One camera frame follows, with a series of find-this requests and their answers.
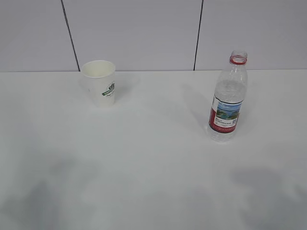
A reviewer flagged white paper cup green logo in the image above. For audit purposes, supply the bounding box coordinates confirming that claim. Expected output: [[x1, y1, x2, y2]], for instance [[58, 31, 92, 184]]
[[81, 60, 116, 107]]

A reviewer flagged clear water bottle red label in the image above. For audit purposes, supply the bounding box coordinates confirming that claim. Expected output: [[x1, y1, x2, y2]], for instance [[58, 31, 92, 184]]
[[208, 50, 248, 142]]

